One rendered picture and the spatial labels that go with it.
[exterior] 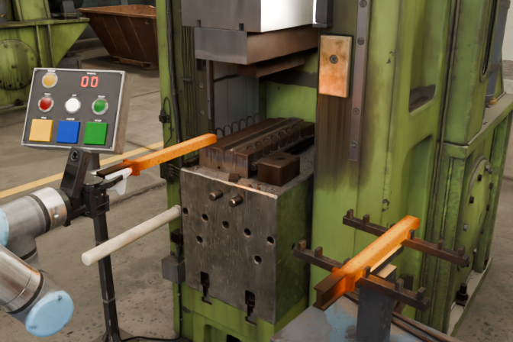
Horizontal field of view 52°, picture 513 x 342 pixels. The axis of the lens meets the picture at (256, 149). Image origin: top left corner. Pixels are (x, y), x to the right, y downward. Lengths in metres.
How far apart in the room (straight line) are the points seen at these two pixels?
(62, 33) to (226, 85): 5.01
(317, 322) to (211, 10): 0.92
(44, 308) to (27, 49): 5.41
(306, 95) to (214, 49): 0.53
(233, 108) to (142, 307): 1.16
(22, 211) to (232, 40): 0.76
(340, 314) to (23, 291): 0.79
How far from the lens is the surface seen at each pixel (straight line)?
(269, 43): 1.63
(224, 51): 1.58
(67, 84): 1.95
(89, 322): 2.64
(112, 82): 1.87
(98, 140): 1.83
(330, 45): 1.53
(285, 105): 2.07
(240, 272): 1.73
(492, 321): 2.75
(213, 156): 1.70
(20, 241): 1.17
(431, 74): 1.85
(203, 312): 1.95
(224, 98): 1.90
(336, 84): 1.53
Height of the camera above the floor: 1.55
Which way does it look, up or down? 20 degrees down
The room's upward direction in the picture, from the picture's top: straight up
